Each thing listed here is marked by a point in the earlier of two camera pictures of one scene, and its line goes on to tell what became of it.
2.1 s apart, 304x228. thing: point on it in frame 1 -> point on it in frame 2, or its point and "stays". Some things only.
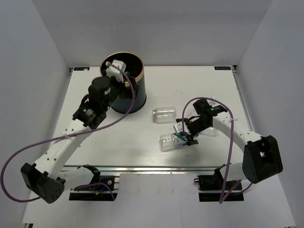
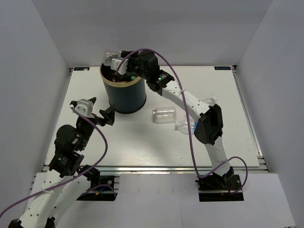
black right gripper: (191, 141) -> (134, 57)
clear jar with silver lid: (164, 115) stays
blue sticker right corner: (222, 68) stays
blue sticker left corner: (81, 69) stays
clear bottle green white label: (169, 141) -> (109, 54)
